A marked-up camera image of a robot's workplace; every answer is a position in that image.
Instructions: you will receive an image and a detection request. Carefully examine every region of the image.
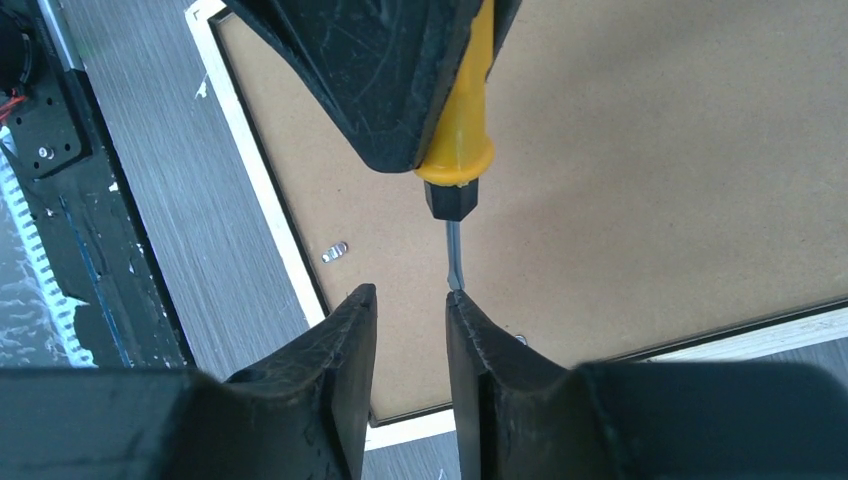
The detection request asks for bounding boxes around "metal frame retaining clip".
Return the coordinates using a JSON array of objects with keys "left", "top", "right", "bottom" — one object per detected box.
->
[{"left": 321, "top": 241, "right": 348, "bottom": 264}]

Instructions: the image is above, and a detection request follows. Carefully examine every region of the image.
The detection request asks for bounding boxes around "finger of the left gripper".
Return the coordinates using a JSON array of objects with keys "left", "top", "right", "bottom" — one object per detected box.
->
[
  {"left": 493, "top": 0, "right": 522, "bottom": 50},
  {"left": 227, "top": 0, "right": 477, "bottom": 173}
]

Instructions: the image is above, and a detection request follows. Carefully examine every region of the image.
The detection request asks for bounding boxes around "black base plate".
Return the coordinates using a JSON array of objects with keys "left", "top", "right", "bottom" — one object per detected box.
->
[{"left": 0, "top": 0, "right": 197, "bottom": 369}]

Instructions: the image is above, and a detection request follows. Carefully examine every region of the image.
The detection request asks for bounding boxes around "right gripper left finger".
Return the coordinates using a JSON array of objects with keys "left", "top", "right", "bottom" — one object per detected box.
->
[{"left": 1, "top": 284, "right": 378, "bottom": 479}]

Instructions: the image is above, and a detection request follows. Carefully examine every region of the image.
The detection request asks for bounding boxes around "yellow handled screwdriver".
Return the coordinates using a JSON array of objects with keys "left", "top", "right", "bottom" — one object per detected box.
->
[{"left": 416, "top": 1, "right": 495, "bottom": 290}]

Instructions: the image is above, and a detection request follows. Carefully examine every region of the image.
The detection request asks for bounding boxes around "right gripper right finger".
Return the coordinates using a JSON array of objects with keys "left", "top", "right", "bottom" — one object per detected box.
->
[{"left": 445, "top": 291, "right": 847, "bottom": 479}]

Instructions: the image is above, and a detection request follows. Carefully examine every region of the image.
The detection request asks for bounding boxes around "black picture frame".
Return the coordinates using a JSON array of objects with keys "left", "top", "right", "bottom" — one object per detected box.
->
[{"left": 185, "top": 1, "right": 847, "bottom": 450}]

